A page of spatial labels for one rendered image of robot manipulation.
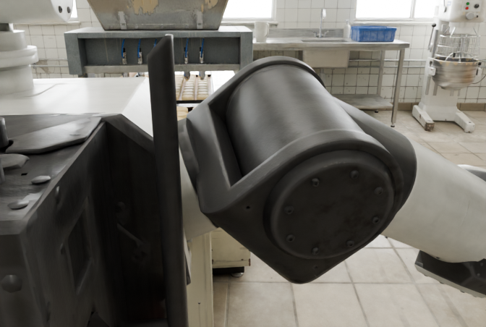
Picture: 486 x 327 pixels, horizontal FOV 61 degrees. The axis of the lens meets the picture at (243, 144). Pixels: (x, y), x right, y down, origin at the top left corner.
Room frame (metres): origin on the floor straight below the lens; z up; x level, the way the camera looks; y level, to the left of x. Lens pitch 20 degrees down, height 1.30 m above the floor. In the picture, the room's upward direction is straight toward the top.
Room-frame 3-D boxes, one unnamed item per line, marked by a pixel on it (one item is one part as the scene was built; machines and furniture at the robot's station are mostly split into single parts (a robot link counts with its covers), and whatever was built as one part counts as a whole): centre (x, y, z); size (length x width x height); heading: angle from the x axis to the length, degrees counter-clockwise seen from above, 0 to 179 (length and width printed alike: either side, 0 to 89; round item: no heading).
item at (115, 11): (1.79, 0.33, 1.25); 0.56 x 0.29 x 0.14; 95
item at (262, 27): (4.44, -0.20, 0.98); 0.20 x 0.14 x 0.20; 39
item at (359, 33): (4.53, -1.39, 0.95); 0.40 x 0.30 x 0.14; 92
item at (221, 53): (1.79, 0.33, 1.01); 0.72 x 0.33 x 0.34; 95
